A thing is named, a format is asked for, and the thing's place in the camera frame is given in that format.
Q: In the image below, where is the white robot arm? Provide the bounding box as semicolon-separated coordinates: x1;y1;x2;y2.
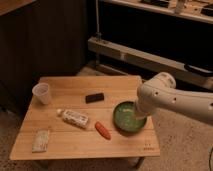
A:
134;72;213;126

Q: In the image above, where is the black rectangular block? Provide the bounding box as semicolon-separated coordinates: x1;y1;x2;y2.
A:
85;93;104;103

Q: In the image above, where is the wooden folding table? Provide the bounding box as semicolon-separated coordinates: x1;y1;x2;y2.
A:
10;76;160;160

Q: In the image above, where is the green bowl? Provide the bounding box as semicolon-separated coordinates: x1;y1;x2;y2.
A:
113;101;147;133

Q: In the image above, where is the white plastic bottle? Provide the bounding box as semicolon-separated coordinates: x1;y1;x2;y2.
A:
57;109;89;129

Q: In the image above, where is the red orange carrot toy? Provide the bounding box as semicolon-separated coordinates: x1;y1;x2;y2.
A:
95;122;111;140

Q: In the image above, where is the grey metal beam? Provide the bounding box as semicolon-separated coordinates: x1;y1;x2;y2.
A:
88;37;213;90

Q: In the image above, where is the vertical metal pole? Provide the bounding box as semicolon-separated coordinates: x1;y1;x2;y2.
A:
95;0;101;41

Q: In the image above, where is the clear plastic cup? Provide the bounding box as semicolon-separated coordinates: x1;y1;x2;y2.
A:
32;83;51;105

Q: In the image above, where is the dark wooden cabinet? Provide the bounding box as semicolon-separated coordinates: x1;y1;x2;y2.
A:
0;0;87;114

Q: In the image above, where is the pale snack packet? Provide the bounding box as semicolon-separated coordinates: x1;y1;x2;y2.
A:
32;130;49;153

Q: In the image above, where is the cluttered back shelf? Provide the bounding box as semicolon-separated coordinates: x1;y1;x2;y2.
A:
102;0;213;24

